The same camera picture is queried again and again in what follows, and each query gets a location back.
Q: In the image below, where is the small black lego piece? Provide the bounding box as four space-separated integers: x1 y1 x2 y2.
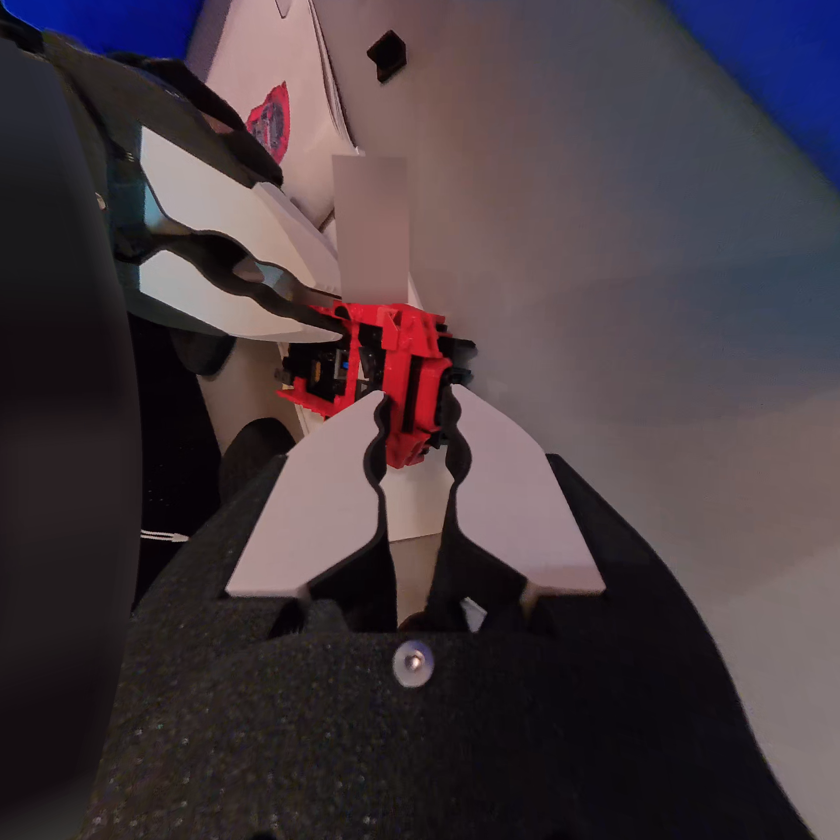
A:
367 31 408 84

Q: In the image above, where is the lego instruction booklet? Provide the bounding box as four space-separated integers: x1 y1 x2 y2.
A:
184 0 454 542

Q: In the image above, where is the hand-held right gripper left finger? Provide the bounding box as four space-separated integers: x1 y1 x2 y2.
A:
225 389 395 599

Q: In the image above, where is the red and black lego car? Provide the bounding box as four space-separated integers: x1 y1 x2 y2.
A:
276 300 476 471

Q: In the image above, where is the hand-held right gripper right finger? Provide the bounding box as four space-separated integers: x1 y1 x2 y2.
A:
440 385 607 598

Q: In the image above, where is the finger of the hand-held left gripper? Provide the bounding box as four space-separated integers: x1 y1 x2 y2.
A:
138 128 345 299
129 247 351 347

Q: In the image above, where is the blue plastic bin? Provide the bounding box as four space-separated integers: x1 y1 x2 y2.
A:
663 0 840 191
33 0 204 60

